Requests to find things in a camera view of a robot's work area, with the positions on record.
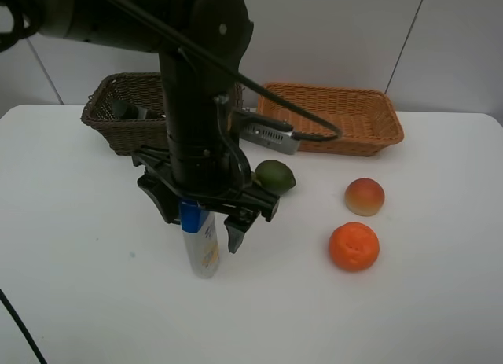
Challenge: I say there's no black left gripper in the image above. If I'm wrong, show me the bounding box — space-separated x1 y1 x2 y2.
132 147 279 254

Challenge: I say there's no white blue-capped shampoo bottle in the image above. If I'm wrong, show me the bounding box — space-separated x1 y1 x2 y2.
179 200 219 278

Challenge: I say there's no green lime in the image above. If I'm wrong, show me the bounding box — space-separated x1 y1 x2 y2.
254 160 296 196

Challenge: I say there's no dark green pump bottle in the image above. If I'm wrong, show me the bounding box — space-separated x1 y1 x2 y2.
112 100 149 120

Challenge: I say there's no orange tangerine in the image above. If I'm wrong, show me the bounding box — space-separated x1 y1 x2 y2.
328 222 380 272

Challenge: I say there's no red yellow peach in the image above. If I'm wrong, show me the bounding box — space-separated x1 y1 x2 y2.
344 178 385 216

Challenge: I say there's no dark brown wicker basket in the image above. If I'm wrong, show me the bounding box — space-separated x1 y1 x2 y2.
80 72 247 157

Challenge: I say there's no orange wicker basket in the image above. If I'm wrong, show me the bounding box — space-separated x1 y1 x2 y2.
264 83 404 156

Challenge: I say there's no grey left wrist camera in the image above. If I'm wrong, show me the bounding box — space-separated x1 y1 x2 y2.
230 109 300 155

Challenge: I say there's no black left camera cable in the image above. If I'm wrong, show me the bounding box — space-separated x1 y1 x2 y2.
90 0 343 143

